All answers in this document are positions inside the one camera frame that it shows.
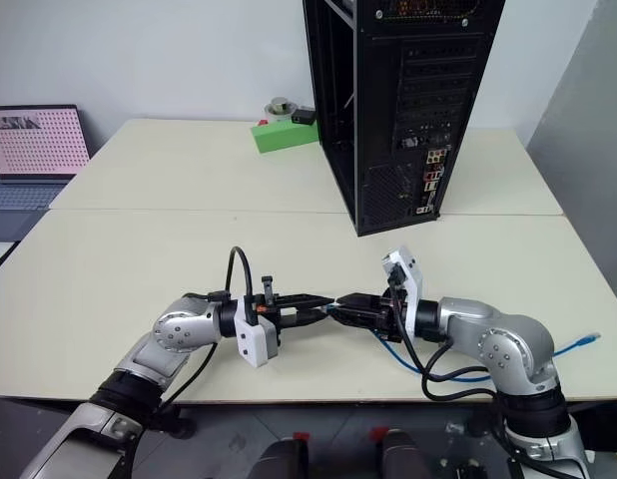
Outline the open grey laptop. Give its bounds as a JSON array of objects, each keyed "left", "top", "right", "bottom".
[{"left": 0, "top": 104, "right": 93, "bottom": 241}]

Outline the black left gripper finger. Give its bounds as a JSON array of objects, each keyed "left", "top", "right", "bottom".
[
  {"left": 280, "top": 309, "right": 331, "bottom": 331},
  {"left": 276, "top": 293, "right": 336, "bottom": 309}
]

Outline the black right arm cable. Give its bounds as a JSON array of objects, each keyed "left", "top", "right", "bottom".
[{"left": 387, "top": 271, "right": 505, "bottom": 403}]

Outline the silver round metal weight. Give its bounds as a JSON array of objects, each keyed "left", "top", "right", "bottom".
[{"left": 265, "top": 95, "right": 299, "bottom": 125}]

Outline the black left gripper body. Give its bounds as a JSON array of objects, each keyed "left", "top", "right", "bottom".
[{"left": 243, "top": 273, "right": 300, "bottom": 333}]

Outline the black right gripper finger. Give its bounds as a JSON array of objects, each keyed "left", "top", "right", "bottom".
[
  {"left": 335, "top": 293, "right": 388, "bottom": 312},
  {"left": 331, "top": 310, "right": 390, "bottom": 334}
]

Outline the dark rounded shape red tab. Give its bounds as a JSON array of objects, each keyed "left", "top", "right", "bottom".
[
  {"left": 368, "top": 426, "right": 435, "bottom": 479},
  {"left": 257, "top": 431, "right": 310, "bottom": 479}
]

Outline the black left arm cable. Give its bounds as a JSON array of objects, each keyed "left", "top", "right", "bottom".
[{"left": 138, "top": 245, "right": 256, "bottom": 436}]

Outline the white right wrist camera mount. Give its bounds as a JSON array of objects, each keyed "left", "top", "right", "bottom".
[{"left": 380, "top": 244, "right": 424, "bottom": 346}]

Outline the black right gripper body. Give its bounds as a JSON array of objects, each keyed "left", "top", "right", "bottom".
[{"left": 378, "top": 286, "right": 408, "bottom": 346}]

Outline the black computer tower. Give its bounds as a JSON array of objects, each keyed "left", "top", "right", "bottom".
[{"left": 302, "top": 0, "right": 507, "bottom": 239}]

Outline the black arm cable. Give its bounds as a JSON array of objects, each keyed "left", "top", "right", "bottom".
[
  {"left": 387, "top": 271, "right": 505, "bottom": 403},
  {"left": 138, "top": 245, "right": 256, "bottom": 436}
]

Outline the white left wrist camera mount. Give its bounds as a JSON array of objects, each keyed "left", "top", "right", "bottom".
[{"left": 236, "top": 317, "right": 282, "bottom": 370}]

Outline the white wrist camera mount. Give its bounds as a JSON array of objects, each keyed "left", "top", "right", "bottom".
[
  {"left": 236, "top": 317, "right": 282, "bottom": 370},
  {"left": 380, "top": 244, "right": 424, "bottom": 346}
]

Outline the green rectangular box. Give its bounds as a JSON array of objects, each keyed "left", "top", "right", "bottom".
[{"left": 250, "top": 119, "right": 322, "bottom": 156}]

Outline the grey partition panel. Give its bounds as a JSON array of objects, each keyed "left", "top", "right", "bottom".
[{"left": 525, "top": 0, "right": 617, "bottom": 353}]

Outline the blue ethernet cable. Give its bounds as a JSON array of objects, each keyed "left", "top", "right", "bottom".
[{"left": 323, "top": 300, "right": 603, "bottom": 385}]

